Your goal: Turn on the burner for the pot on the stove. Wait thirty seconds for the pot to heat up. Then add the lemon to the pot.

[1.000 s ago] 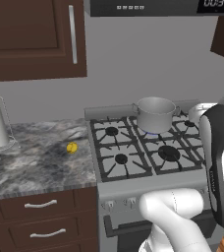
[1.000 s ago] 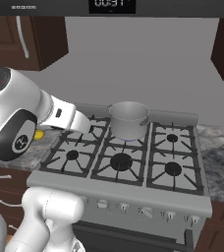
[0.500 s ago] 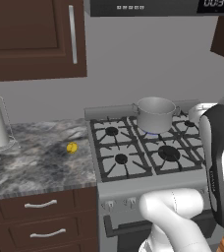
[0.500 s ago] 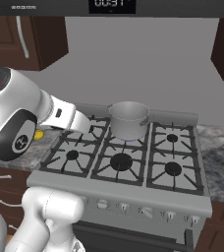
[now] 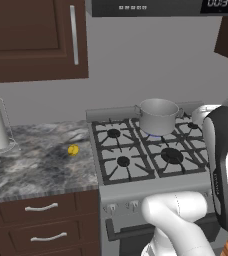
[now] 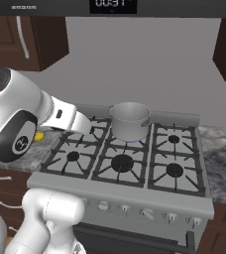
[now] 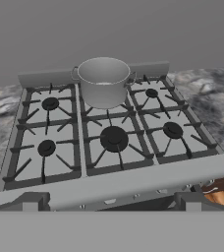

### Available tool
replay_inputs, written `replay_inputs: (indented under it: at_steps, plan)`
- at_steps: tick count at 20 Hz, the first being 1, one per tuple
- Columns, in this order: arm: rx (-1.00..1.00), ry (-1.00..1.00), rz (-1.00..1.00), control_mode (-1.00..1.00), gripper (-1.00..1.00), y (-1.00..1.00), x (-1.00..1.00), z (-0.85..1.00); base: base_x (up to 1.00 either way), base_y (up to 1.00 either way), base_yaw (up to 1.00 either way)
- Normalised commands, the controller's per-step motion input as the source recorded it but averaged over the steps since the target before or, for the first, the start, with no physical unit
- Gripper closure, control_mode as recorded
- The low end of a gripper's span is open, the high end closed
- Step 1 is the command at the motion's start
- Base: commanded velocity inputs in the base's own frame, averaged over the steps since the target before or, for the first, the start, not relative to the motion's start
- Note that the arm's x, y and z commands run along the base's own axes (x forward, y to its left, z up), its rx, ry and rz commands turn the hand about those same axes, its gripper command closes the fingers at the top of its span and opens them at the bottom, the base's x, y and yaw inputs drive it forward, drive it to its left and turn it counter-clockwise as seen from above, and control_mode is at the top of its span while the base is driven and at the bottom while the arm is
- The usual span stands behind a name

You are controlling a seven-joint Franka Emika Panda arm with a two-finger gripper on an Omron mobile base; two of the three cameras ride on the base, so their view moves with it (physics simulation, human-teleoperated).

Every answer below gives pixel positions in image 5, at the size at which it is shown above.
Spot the yellow lemon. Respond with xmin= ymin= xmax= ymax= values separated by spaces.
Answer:
xmin=67 ymin=143 xmax=80 ymax=157

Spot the silver metal pot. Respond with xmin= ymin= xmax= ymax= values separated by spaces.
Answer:
xmin=133 ymin=98 xmax=184 ymax=137

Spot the silver stove knob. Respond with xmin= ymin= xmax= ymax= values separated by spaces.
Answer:
xmin=127 ymin=199 xmax=140 ymax=211
xmin=106 ymin=203 xmax=118 ymax=215

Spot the silver cupboard door handle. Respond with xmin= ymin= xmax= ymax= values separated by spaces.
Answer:
xmin=69 ymin=4 xmax=80 ymax=66

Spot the black microwave oven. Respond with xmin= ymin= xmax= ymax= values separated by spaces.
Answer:
xmin=85 ymin=0 xmax=228 ymax=18

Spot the silver oven door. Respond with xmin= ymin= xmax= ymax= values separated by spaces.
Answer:
xmin=100 ymin=213 xmax=228 ymax=256

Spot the silver gas stove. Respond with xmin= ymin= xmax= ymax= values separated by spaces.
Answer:
xmin=85 ymin=100 xmax=228 ymax=256

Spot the white kettle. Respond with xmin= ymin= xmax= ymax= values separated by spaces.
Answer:
xmin=191 ymin=103 xmax=222 ymax=126

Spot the wire paper towel holder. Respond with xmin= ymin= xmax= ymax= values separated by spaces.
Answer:
xmin=0 ymin=96 xmax=21 ymax=164

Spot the black oven door handle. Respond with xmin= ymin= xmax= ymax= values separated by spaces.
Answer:
xmin=105 ymin=213 xmax=221 ymax=243

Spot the dark brown cupboard door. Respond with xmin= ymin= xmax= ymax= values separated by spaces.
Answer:
xmin=0 ymin=0 xmax=90 ymax=84

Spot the silver drawer handle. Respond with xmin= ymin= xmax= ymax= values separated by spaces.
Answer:
xmin=30 ymin=232 xmax=68 ymax=243
xmin=24 ymin=202 xmax=59 ymax=213

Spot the dark brown drawer front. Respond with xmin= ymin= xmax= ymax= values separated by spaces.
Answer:
xmin=0 ymin=215 xmax=84 ymax=256
xmin=42 ymin=242 xmax=102 ymax=256
xmin=0 ymin=191 xmax=78 ymax=226

